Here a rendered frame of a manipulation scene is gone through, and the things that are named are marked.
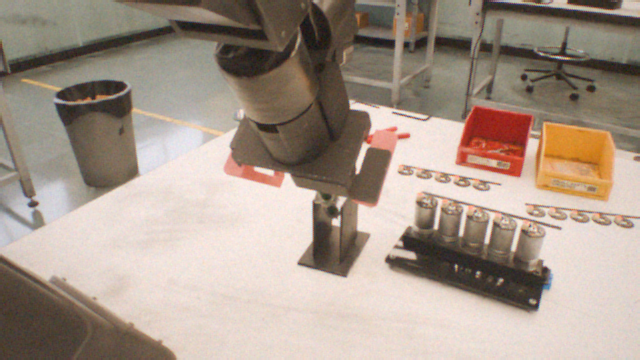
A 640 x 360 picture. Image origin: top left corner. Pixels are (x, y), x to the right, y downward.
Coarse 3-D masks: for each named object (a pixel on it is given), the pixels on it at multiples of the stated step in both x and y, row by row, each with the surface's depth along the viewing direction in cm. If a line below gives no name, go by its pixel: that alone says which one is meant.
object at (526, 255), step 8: (520, 232) 46; (520, 240) 46; (528, 240) 45; (536, 240) 45; (520, 248) 46; (528, 248) 45; (536, 248) 45; (520, 256) 46; (528, 256) 46; (536, 256) 46; (520, 264) 47; (528, 264) 46; (536, 264) 47
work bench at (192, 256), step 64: (448, 128) 85; (128, 192) 64; (192, 192) 65; (256, 192) 65; (384, 192) 65; (448, 192) 64; (512, 192) 64; (64, 256) 52; (128, 256) 52; (192, 256) 52; (256, 256) 52; (384, 256) 52; (576, 256) 52; (128, 320) 43; (192, 320) 43; (256, 320) 44; (320, 320) 44; (384, 320) 44; (448, 320) 43; (512, 320) 43; (576, 320) 43
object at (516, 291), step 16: (400, 240) 53; (400, 256) 50; (416, 256) 50; (432, 256) 50; (416, 272) 48; (432, 272) 48; (448, 272) 48; (464, 272) 48; (480, 272) 48; (496, 272) 48; (464, 288) 46; (480, 288) 46; (496, 288) 46; (512, 288) 46; (528, 288) 46; (512, 304) 44; (528, 304) 44
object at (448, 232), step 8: (448, 208) 49; (440, 216) 50; (448, 216) 49; (456, 216) 48; (440, 224) 50; (448, 224) 49; (456, 224) 49; (440, 232) 50; (448, 232) 49; (456, 232) 50; (440, 240) 50; (448, 240) 50; (456, 240) 50
